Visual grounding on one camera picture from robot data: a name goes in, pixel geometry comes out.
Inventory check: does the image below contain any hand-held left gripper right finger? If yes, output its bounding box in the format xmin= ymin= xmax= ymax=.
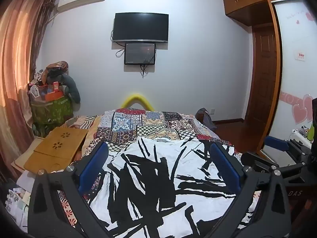
xmin=209 ymin=142 xmax=291 ymax=238

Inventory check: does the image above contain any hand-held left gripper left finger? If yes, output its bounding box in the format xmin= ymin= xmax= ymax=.
xmin=27 ymin=141 xmax=112 ymax=238

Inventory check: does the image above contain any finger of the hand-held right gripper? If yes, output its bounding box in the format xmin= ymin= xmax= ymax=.
xmin=241 ymin=152 xmax=310 ymax=181
xmin=263 ymin=136 xmax=310 ymax=154

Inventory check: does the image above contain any black and white t-shirt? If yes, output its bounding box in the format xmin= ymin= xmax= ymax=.
xmin=88 ymin=136 xmax=258 ymax=238

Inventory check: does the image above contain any white side table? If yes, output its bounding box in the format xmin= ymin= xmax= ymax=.
xmin=288 ymin=125 xmax=316 ymax=148

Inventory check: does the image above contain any bamboo lap desk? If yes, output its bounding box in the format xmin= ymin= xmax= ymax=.
xmin=23 ymin=126 xmax=89 ymax=174

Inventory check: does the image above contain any striped cloth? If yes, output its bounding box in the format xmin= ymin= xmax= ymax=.
xmin=61 ymin=115 xmax=99 ymax=130

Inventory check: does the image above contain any dark grey backpack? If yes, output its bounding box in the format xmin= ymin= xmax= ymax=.
xmin=195 ymin=108 xmax=218 ymax=132

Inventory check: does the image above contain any white heart-print sliding door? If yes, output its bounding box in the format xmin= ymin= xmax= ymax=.
xmin=260 ymin=0 xmax=317 ymax=169

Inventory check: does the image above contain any brown wooden door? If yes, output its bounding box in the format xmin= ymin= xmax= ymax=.
xmin=244 ymin=26 xmax=278 ymax=129

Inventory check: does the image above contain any green patterned bag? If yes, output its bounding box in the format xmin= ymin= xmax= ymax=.
xmin=31 ymin=95 xmax=75 ymax=132

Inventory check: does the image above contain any patchwork patterned blanket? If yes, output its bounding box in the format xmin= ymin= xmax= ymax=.
xmin=58 ymin=108 xmax=263 ymax=238

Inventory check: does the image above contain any pale wooden board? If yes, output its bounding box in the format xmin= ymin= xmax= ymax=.
xmin=11 ymin=137 xmax=42 ymax=171

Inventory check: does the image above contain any yellow foam tube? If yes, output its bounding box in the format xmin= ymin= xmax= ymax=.
xmin=120 ymin=93 xmax=154 ymax=111

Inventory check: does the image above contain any orange box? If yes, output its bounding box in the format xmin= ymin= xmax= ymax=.
xmin=41 ymin=90 xmax=65 ymax=102

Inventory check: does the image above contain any pile of papers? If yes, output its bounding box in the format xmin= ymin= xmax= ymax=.
xmin=5 ymin=188 xmax=31 ymax=228

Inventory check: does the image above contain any floral cloth bundle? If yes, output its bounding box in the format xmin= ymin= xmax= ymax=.
xmin=41 ymin=61 xmax=69 ymax=78

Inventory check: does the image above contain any pink sheer curtain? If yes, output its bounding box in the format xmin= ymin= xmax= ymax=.
xmin=0 ymin=0 xmax=50 ymax=179

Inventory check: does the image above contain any brown patterned curtain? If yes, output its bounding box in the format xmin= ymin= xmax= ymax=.
xmin=28 ymin=0 xmax=58 ymax=85

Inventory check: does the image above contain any wooden overhead cabinet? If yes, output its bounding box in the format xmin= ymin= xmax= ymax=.
xmin=222 ymin=0 xmax=317 ymax=26

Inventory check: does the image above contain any small black wall monitor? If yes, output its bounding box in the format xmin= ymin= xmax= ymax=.
xmin=124 ymin=43 xmax=157 ymax=65

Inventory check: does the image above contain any black wall television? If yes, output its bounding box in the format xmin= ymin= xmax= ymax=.
xmin=112 ymin=12 xmax=169 ymax=43

